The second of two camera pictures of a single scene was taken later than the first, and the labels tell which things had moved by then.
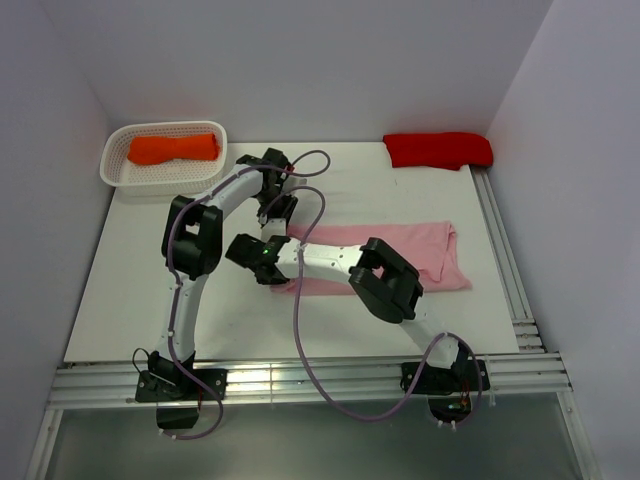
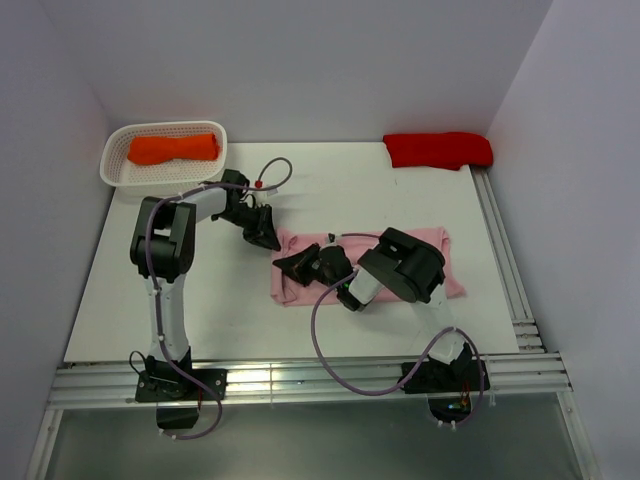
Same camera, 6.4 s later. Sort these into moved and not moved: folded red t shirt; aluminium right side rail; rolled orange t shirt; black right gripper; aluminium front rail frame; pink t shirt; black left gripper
Moved: pink t shirt; black right gripper; black left gripper
Not moved: rolled orange t shirt; aluminium front rail frame; folded red t shirt; aluminium right side rail
